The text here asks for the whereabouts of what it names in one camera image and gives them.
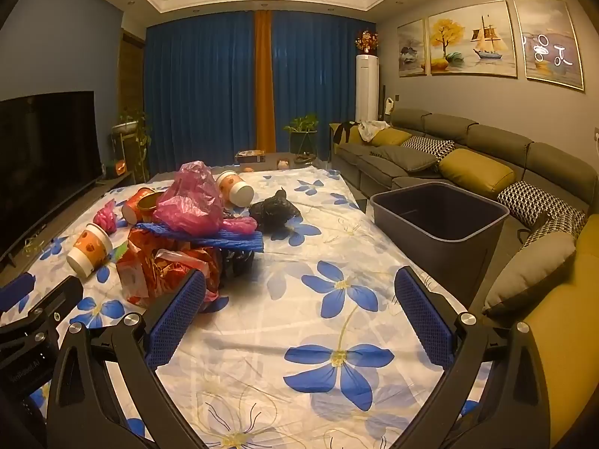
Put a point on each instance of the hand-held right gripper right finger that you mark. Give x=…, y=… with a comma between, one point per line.
x=421, y=318

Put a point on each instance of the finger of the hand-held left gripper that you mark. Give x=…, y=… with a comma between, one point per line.
x=16, y=287
x=61, y=292

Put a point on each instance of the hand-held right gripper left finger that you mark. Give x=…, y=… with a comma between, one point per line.
x=178, y=318

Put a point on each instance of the orange printed paper cup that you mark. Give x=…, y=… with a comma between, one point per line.
x=89, y=250
x=234, y=187

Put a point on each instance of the red plastic bag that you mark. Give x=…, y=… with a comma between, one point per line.
x=145, y=262

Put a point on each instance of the grey plastic bin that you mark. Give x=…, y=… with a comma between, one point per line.
x=435, y=224

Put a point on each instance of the red gold paper cup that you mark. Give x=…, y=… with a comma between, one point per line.
x=133, y=206

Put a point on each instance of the black plastic bag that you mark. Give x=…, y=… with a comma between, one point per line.
x=271, y=213

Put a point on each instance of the green foam net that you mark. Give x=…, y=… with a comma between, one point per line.
x=121, y=248

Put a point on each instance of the small pink crumpled bag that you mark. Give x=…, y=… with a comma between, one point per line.
x=105, y=217

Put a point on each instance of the blue foam net sheet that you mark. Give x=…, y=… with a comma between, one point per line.
x=224, y=241

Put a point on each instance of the large grey cushion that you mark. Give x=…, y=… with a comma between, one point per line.
x=529, y=271

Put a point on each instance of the pink plastic bag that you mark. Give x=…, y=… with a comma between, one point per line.
x=192, y=201

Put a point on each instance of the grey television cabinet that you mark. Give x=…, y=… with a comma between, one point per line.
x=117, y=180

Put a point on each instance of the black flat television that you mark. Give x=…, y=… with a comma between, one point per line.
x=47, y=163

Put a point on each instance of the blue floral bedsheet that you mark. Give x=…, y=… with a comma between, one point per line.
x=290, y=252

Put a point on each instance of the yellow sofa cushion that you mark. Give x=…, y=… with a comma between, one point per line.
x=571, y=336

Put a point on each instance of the grey sectional sofa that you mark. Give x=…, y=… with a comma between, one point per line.
x=383, y=168

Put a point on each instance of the large yellow cushion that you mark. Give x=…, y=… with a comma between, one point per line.
x=477, y=170

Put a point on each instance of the wooden plant stand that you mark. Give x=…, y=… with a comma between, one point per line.
x=128, y=149

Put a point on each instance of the flat grey cushion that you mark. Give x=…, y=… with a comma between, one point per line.
x=407, y=156

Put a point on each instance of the black white patterned cushion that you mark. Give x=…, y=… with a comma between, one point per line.
x=433, y=146
x=559, y=227
x=533, y=201

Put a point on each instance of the flat printed box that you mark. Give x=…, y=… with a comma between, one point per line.
x=250, y=153

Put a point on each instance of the trailing potted plant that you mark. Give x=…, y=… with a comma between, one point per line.
x=133, y=124

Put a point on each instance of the small yellow cushion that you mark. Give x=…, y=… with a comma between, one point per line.
x=390, y=136

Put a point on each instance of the dark coffee table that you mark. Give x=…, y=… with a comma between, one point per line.
x=271, y=156

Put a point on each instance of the small pig figurine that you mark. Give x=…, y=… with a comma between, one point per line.
x=283, y=163

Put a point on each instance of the white cloth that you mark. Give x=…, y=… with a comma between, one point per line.
x=374, y=127

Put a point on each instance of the tea tray set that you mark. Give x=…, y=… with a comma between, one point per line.
x=304, y=157

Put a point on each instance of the black cloth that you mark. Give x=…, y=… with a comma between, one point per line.
x=344, y=131

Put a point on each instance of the white hanging bag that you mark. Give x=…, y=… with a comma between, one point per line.
x=387, y=106

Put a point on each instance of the green potted plant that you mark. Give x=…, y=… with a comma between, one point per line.
x=303, y=138

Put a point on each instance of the brown wooden door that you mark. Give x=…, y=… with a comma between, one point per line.
x=131, y=79

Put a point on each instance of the blue curtain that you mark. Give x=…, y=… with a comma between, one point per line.
x=201, y=93
x=323, y=79

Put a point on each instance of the white standing air conditioner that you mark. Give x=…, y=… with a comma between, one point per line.
x=366, y=89

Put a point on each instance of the orange curtain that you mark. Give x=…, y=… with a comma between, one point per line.
x=264, y=79

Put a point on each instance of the small framed landscape painting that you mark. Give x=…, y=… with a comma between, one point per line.
x=412, y=49

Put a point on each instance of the red gold flower ornament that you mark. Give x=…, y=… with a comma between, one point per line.
x=366, y=41

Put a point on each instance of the framed tree and ship painting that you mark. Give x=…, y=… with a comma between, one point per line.
x=472, y=37

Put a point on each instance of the framed pale abstract painting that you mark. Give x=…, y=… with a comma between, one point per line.
x=550, y=42

